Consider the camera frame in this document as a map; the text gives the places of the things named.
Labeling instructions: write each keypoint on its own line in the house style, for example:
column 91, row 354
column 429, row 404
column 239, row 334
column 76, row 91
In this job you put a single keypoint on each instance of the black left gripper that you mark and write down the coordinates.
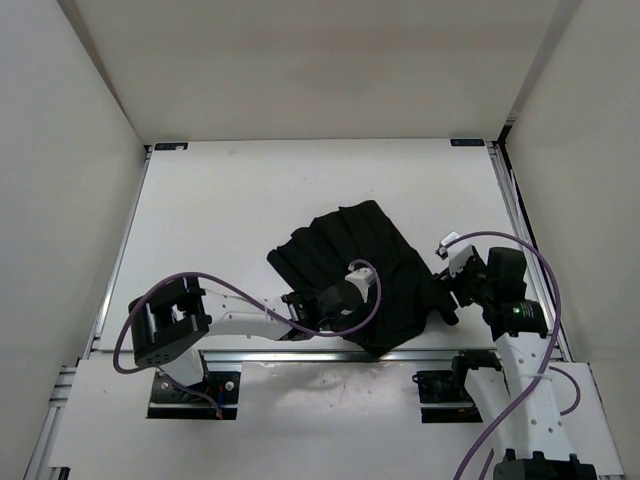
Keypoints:
column 362, row 307

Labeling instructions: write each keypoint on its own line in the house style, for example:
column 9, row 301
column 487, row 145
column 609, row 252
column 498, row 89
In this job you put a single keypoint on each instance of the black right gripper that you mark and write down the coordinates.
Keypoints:
column 452, row 282

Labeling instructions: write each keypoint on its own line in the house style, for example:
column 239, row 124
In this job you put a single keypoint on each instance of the black skirt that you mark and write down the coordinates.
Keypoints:
column 318, row 256

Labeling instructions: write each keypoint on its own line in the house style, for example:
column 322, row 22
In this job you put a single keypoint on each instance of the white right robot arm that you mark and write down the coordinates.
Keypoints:
column 511, row 387

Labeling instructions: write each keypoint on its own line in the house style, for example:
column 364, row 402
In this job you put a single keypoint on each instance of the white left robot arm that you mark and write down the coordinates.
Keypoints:
column 166, row 325

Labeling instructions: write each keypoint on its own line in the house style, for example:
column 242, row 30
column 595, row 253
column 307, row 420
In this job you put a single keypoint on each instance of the white front cover panel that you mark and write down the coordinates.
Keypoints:
column 294, row 421

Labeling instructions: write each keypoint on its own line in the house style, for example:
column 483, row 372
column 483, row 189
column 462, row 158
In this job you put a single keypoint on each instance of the blue right corner label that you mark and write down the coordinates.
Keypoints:
column 467, row 142

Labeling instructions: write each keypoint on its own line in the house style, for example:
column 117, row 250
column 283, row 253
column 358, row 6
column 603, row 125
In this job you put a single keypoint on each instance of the blue corner label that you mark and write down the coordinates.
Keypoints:
column 171, row 146
column 467, row 142

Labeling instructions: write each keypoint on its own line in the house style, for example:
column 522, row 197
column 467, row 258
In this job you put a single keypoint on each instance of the blue left corner label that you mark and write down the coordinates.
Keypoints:
column 171, row 146

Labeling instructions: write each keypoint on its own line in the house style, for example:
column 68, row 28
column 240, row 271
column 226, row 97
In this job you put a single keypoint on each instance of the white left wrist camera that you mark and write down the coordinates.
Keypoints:
column 363, row 276

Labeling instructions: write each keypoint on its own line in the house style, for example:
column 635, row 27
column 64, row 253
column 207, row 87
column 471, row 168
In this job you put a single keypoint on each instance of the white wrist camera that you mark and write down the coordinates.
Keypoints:
column 455, row 251
column 363, row 276

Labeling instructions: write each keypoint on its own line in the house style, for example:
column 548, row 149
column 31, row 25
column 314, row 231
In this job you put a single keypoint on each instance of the aluminium right side rail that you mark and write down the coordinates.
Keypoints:
column 519, row 219

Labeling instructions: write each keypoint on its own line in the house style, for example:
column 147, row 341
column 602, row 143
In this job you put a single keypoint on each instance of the aluminium rail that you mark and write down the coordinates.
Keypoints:
column 519, row 219
column 327, row 356

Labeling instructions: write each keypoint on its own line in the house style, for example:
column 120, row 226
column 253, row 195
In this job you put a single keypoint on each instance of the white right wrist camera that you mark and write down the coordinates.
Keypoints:
column 455, row 251

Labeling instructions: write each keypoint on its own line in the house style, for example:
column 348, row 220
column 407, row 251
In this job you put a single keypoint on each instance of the aluminium front rail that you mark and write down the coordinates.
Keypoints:
column 327, row 356

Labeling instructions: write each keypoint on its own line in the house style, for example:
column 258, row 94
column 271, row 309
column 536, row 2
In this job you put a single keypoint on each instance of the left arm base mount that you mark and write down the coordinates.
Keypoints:
column 168, row 402

